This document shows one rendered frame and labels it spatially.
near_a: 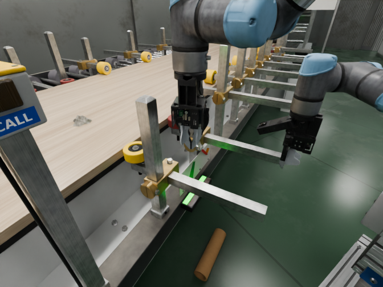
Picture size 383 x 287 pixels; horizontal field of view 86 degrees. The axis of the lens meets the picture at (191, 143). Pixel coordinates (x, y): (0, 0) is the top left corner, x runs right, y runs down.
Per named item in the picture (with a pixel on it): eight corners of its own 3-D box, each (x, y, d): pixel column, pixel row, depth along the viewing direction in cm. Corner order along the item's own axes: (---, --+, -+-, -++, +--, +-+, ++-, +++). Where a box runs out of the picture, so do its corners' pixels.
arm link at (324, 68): (350, 57, 47) (313, 58, 47) (333, 102, 53) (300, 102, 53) (330, 52, 54) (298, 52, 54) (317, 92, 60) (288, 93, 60)
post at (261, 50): (255, 105, 165) (267, 39, 139) (253, 106, 163) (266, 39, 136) (251, 104, 167) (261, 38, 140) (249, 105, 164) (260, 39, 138)
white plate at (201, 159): (210, 159, 93) (211, 140, 88) (180, 197, 74) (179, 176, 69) (208, 158, 94) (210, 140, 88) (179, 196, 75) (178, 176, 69)
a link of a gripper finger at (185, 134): (176, 158, 53) (175, 126, 48) (180, 145, 58) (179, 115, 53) (188, 158, 53) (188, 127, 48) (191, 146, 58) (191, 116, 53)
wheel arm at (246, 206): (264, 215, 54) (268, 204, 52) (261, 225, 52) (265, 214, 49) (138, 165, 72) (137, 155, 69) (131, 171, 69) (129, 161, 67)
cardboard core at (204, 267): (227, 231, 131) (207, 276, 109) (225, 238, 135) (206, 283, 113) (215, 226, 134) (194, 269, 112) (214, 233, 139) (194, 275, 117)
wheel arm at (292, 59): (309, 62, 158) (310, 58, 156) (309, 63, 156) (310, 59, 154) (261, 58, 173) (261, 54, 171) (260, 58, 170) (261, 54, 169)
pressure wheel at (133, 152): (150, 164, 75) (146, 138, 69) (154, 178, 69) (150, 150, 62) (127, 169, 73) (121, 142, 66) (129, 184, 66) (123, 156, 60)
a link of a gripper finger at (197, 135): (188, 158, 53) (188, 127, 48) (191, 146, 58) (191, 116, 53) (200, 159, 53) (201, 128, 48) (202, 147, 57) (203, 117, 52)
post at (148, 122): (168, 224, 73) (155, 95, 47) (163, 231, 71) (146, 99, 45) (161, 220, 75) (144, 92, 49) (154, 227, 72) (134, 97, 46)
